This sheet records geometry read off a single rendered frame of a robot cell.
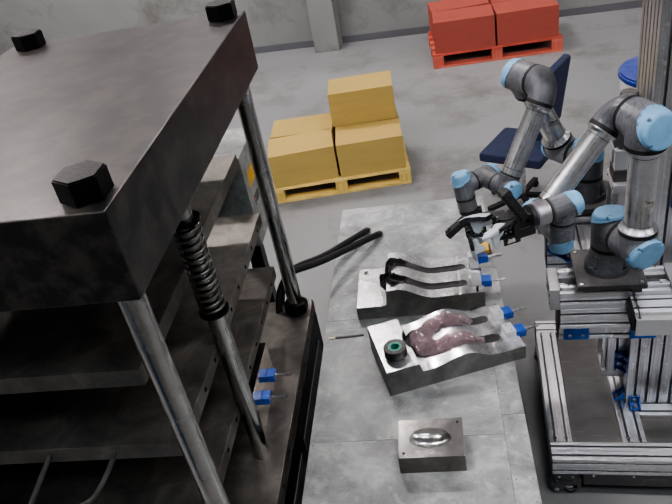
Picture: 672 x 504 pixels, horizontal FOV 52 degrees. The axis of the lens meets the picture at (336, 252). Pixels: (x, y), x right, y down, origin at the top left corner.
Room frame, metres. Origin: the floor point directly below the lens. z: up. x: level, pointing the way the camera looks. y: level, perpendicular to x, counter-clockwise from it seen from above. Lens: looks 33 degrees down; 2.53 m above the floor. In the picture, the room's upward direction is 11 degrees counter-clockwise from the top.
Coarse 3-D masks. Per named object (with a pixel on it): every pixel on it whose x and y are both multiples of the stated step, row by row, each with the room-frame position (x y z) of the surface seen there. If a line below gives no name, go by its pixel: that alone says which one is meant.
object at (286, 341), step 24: (312, 312) 2.30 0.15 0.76; (264, 336) 2.17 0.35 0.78; (288, 336) 2.14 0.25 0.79; (288, 360) 2.00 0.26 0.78; (288, 384) 1.87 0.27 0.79; (288, 408) 1.75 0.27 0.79; (288, 432) 1.64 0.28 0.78; (240, 456) 1.58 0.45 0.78; (288, 456) 1.56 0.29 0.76; (240, 480) 1.48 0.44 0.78; (264, 480) 1.46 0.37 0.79
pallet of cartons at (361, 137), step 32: (352, 96) 5.03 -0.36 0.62; (384, 96) 4.99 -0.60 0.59; (288, 128) 5.21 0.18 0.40; (320, 128) 5.08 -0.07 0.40; (352, 128) 4.95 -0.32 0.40; (384, 128) 4.83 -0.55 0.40; (288, 160) 4.72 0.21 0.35; (320, 160) 4.71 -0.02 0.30; (352, 160) 4.69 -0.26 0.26; (384, 160) 4.66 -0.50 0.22; (320, 192) 4.73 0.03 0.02
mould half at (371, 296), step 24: (432, 264) 2.30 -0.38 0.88; (456, 264) 2.26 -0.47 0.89; (360, 288) 2.26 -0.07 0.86; (408, 288) 2.12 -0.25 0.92; (456, 288) 2.10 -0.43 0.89; (480, 288) 2.07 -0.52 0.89; (360, 312) 2.14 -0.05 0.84; (384, 312) 2.12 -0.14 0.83; (408, 312) 2.10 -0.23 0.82; (432, 312) 2.08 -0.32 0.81
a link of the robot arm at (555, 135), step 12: (516, 60) 2.41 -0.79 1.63; (504, 72) 2.40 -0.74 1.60; (516, 72) 2.35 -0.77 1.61; (504, 84) 2.40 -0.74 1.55; (516, 84) 2.33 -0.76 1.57; (516, 96) 2.38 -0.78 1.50; (552, 108) 2.41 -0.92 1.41; (552, 120) 2.39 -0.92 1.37; (540, 132) 2.44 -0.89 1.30; (552, 132) 2.40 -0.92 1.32; (564, 132) 2.42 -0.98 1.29; (552, 144) 2.42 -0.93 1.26; (564, 144) 2.40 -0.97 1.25; (552, 156) 2.44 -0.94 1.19
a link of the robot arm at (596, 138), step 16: (624, 96) 1.81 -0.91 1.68; (608, 112) 1.82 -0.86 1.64; (592, 128) 1.84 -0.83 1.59; (608, 128) 1.81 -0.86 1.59; (576, 144) 1.85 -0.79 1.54; (592, 144) 1.81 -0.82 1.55; (576, 160) 1.81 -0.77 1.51; (592, 160) 1.80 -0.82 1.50; (560, 176) 1.81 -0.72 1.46; (576, 176) 1.79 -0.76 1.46; (544, 192) 1.81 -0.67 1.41; (560, 192) 1.79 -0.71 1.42
